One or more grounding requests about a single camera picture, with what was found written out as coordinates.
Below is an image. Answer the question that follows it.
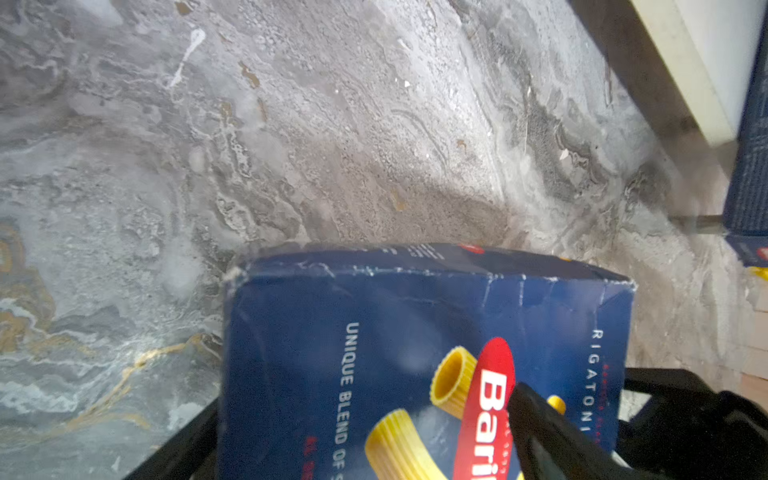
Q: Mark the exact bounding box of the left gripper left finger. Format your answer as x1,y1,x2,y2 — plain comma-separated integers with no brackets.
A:
126,399,219,480

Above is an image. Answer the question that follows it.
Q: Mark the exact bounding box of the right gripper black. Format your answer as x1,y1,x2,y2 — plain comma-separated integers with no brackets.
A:
617,368,767,479

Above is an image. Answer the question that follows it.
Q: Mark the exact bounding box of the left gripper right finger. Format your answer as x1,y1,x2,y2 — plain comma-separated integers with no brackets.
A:
507,383,657,480

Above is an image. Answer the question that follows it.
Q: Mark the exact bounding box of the blue Barilla rigatoni box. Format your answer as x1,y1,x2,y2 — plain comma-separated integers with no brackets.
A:
218,244,636,479

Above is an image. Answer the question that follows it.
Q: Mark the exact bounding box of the blue Barilla spaghetti box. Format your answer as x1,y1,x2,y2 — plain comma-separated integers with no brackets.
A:
722,25,767,268

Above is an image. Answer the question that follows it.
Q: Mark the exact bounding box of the yellow Pastatime spaghetti bag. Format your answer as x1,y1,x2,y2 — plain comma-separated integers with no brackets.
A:
748,267,768,281

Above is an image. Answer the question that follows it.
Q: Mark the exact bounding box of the white two-tier shelf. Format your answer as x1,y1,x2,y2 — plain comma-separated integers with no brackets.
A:
631,0,767,147

